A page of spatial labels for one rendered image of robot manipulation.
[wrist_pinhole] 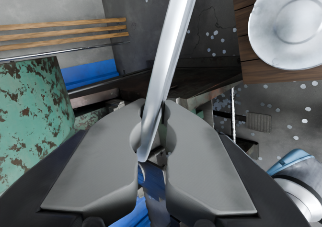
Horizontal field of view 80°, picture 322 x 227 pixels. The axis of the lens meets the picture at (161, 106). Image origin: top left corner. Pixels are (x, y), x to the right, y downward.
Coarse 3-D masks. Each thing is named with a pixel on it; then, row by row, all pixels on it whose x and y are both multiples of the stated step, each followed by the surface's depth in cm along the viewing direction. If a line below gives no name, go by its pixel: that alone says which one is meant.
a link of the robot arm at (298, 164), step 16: (288, 160) 46; (304, 160) 46; (272, 176) 48; (288, 176) 44; (304, 176) 43; (320, 176) 44; (288, 192) 43; (304, 192) 41; (320, 192) 41; (304, 208) 40; (320, 208) 40
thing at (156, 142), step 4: (112, 100) 96; (108, 104) 93; (108, 108) 94; (108, 112) 95; (156, 132) 80; (156, 136) 80; (156, 140) 81; (152, 144) 80; (156, 144) 81; (160, 144) 83; (152, 148) 80; (156, 148) 81; (144, 188) 94; (148, 192) 93; (152, 196) 91; (156, 196) 88; (160, 200) 88
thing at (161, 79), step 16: (176, 0) 8; (192, 0) 13; (176, 16) 8; (176, 32) 8; (160, 48) 9; (176, 48) 10; (160, 64) 9; (176, 64) 32; (160, 80) 9; (160, 96) 10; (144, 112) 11; (160, 112) 16; (144, 128) 12; (144, 144) 13; (144, 160) 16
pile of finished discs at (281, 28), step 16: (256, 0) 63; (272, 0) 61; (288, 0) 58; (304, 0) 55; (320, 0) 53; (256, 16) 65; (272, 16) 62; (288, 16) 59; (304, 16) 56; (320, 16) 54; (256, 32) 67; (272, 32) 64; (288, 32) 60; (304, 32) 57; (320, 32) 55; (256, 48) 69; (272, 48) 65; (288, 48) 62; (304, 48) 59; (320, 48) 56; (272, 64) 67; (288, 64) 63; (304, 64) 60; (320, 64) 57
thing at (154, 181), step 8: (152, 152) 78; (160, 152) 79; (152, 160) 76; (160, 160) 80; (144, 168) 72; (152, 168) 68; (160, 168) 64; (144, 176) 73; (152, 176) 69; (160, 176) 66; (144, 184) 76; (152, 184) 71; (160, 184) 67; (152, 192) 73; (160, 192) 69
